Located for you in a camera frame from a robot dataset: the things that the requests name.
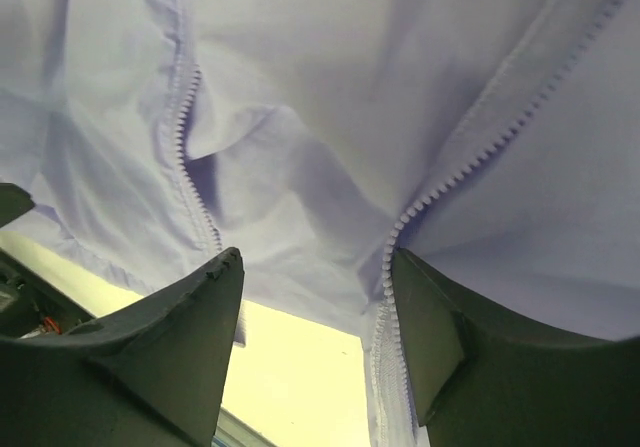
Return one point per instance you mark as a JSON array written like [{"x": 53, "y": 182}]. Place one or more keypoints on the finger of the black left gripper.
[
  {"x": 483, "y": 375},
  {"x": 149, "y": 374}
]

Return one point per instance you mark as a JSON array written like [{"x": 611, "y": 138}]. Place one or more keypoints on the aluminium mounting rail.
[{"x": 232, "y": 432}]

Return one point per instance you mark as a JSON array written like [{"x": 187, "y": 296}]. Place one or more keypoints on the lavender purple jacket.
[{"x": 496, "y": 140}]

